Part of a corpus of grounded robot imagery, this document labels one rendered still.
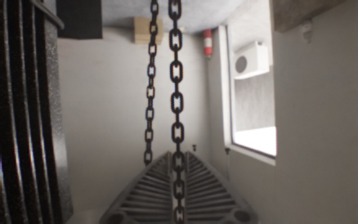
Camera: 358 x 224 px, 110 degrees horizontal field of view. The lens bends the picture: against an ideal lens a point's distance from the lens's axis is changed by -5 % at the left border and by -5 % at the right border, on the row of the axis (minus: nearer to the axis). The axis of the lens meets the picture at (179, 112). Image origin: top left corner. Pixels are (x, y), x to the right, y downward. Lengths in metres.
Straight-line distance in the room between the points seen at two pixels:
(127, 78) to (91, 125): 0.91
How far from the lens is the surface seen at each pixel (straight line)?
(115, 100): 2.40
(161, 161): 0.16
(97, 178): 2.69
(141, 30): 2.33
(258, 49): 3.63
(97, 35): 0.66
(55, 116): 0.44
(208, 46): 2.66
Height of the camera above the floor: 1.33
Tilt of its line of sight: 2 degrees up
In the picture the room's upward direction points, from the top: 177 degrees clockwise
